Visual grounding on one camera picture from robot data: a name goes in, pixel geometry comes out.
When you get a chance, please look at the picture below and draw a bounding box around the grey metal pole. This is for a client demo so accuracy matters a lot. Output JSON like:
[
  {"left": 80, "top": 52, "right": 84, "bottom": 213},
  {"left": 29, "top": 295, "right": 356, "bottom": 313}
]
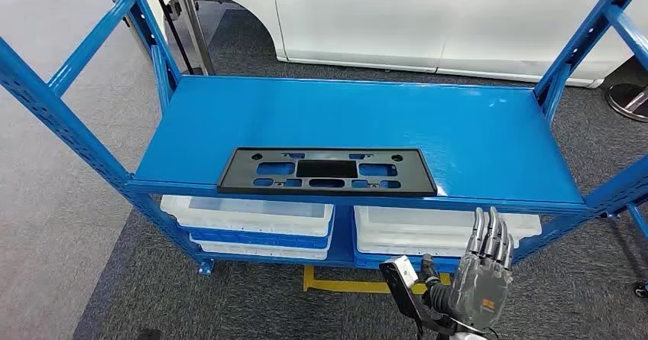
[{"left": 169, "top": 0, "right": 216, "bottom": 76}]

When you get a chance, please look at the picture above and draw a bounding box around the thin black rod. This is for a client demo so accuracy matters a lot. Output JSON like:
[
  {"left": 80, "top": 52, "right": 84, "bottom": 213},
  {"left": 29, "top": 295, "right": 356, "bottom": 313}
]
[{"left": 147, "top": 0, "right": 196, "bottom": 76}]

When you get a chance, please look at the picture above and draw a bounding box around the black plastic frame part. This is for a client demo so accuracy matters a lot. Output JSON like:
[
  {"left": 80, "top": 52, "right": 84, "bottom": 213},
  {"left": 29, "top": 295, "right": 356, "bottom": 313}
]
[{"left": 217, "top": 147, "right": 439, "bottom": 198}]

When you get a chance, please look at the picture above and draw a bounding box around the blue metal shelf rack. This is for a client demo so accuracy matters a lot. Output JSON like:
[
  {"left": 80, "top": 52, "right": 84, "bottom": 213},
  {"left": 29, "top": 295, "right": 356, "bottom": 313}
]
[{"left": 0, "top": 0, "right": 648, "bottom": 300}]

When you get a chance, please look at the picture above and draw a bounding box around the round chrome stand base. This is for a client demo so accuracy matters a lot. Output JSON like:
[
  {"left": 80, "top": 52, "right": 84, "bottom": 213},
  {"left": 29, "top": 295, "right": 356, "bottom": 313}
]
[{"left": 605, "top": 82, "right": 648, "bottom": 124}]

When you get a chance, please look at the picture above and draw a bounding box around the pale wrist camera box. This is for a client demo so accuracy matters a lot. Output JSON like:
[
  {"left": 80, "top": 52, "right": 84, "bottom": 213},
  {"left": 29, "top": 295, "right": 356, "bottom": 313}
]
[{"left": 378, "top": 255, "right": 446, "bottom": 338}]

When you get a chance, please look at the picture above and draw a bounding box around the yellow floor tape mark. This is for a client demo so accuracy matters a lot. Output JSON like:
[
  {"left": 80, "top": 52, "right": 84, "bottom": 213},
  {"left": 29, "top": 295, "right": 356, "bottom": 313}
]
[{"left": 303, "top": 265, "right": 452, "bottom": 295}]

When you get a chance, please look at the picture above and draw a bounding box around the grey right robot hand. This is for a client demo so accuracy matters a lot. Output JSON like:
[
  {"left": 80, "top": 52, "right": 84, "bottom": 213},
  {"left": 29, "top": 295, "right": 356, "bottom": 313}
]
[{"left": 448, "top": 206, "right": 515, "bottom": 331}]

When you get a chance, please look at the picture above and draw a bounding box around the white car body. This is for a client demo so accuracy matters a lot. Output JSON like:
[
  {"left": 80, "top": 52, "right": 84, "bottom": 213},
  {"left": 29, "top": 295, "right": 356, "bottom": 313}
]
[{"left": 135, "top": 0, "right": 648, "bottom": 89}]

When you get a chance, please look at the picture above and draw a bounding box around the white plastic bin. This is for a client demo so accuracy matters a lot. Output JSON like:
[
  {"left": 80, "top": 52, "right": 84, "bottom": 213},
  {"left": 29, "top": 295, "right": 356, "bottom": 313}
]
[
  {"left": 190, "top": 234, "right": 332, "bottom": 261},
  {"left": 160, "top": 195, "right": 335, "bottom": 238},
  {"left": 353, "top": 205, "right": 543, "bottom": 257}
]

